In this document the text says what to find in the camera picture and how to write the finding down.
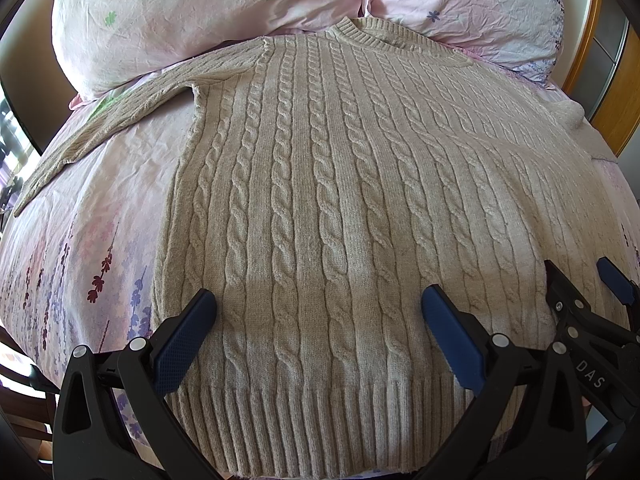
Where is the left pink floral pillow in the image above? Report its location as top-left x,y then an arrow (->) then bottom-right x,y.
52,0 -> 362,100

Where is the pink floral pillow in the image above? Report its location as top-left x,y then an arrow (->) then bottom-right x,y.
52,0 -> 362,100
367,0 -> 565,84

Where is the right pink floral pillow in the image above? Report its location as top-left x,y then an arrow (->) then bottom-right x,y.
367,0 -> 565,84

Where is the beige cable-knit sweater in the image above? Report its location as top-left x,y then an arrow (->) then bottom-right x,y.
13,15 -> 634,478

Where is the wooden headboard frame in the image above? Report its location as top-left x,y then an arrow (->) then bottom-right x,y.
563,0 -> 639,156

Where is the pink floral bed sheet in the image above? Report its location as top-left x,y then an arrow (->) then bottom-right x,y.
0,46 -> 640,480

